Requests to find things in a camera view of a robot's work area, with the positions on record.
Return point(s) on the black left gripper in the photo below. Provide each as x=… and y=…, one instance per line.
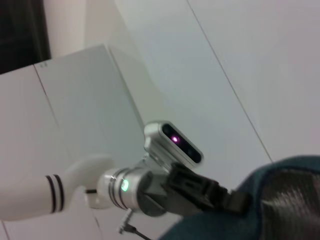
x=195, y=192

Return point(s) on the dark teal fabric lunch bag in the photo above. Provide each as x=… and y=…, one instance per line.
x=225, y=225

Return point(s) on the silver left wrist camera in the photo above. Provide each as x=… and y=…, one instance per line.
x=175, y=142

